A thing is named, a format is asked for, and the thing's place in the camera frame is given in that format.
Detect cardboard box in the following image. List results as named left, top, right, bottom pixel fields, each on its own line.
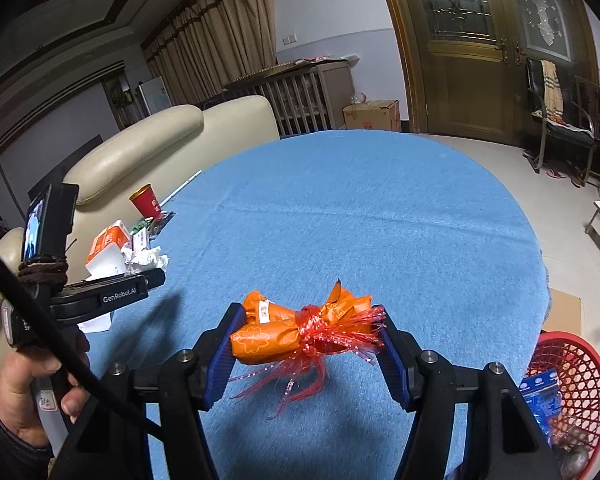
left=342, top=99, right=402, bottom=134

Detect thin white stick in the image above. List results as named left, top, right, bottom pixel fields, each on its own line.
left=159, top=170, right=203, bottom=209

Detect person's left forearm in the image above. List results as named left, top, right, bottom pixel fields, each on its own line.
left=0, top=382, right=56, bottom=480

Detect red paper cup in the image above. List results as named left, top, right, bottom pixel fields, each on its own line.
left=129, top=184, right=164, bottom=220

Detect pair of slippers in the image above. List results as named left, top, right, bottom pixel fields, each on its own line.
left=544, top=167, right=589, bottom=189

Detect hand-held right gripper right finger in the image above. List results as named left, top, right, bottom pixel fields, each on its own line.
left=377, top=305, right=566, bottom=480

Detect striped scarf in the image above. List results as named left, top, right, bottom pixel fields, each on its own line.
left=540, top=60, right=564, bottom=117

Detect blue drink carton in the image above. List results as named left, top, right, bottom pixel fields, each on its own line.
left=519, top=370, right=565, bottom=437

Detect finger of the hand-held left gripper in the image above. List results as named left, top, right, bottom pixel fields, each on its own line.
left=141, top=268, right=167, bottom=293

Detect white paper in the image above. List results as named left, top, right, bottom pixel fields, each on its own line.
left=121, top=245, right=170, bottom=277

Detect person's left hand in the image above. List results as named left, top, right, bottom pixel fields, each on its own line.
left=0, top=329, right=92, bottom=448

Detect green snack packets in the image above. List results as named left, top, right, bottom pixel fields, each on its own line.
left=139, top=210, right=176, bottom=237

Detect wooden baby crib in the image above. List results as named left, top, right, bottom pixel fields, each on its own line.
left=223, top=61, right=354, bottom=139

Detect beige curtain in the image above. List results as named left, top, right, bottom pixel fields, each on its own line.
left=142, top=0, right=279, bottom=112

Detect beige leather sofa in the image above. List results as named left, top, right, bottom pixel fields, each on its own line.
left=0, top=95, right=281, bottom=376

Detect wooden double door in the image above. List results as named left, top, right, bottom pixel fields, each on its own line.
left=374, top=0, right=600, bottom=149

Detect orange wrapper with red ribbon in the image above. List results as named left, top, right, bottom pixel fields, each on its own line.
left=227, top=279, right=389, bottom=419

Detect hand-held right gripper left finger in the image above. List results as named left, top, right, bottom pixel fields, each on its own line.
left=62, top=302, right=248, bottom=480

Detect black metal chair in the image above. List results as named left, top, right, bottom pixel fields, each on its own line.
left=524, top=57, right=599, bottom=182

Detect orange and white carton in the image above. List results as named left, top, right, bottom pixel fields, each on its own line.
left=85, top=220, right=132, bottom=281

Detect black cable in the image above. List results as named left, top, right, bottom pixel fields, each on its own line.
left=0, top=237, right=167, bottom=438

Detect red plastic basket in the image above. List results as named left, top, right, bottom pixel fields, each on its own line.
left=524, top=331, right=600, bottom=480

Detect flat cardboard sheet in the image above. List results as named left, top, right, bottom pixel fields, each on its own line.
left=544, top=287, right=584, bottom=337

